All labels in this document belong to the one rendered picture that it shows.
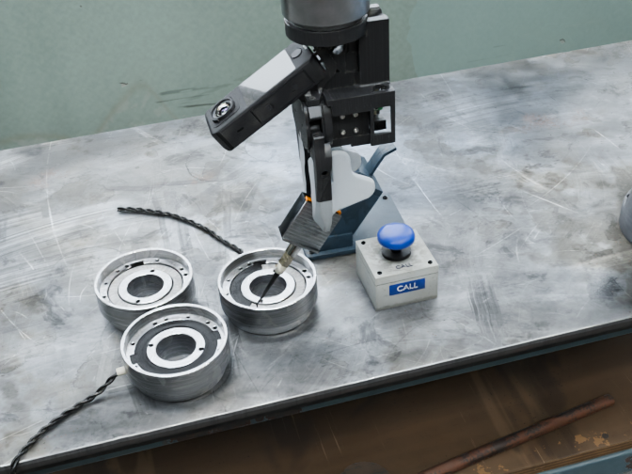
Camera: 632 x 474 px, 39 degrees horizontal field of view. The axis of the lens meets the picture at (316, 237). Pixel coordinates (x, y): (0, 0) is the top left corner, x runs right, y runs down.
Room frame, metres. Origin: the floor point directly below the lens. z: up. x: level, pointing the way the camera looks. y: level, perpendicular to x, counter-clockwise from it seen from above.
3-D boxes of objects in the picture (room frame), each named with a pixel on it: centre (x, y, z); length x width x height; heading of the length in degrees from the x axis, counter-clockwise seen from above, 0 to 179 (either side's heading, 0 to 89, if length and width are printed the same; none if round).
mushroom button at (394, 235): (0.75, -0.08, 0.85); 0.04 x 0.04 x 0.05
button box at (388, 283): (0.75, -0.09, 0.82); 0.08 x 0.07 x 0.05; 103
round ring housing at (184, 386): (0.64, 0.15, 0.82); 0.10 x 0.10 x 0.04
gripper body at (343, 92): (0.72, -0.03, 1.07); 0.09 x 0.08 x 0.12; 100
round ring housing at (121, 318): (0.74, 0.19, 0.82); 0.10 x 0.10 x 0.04
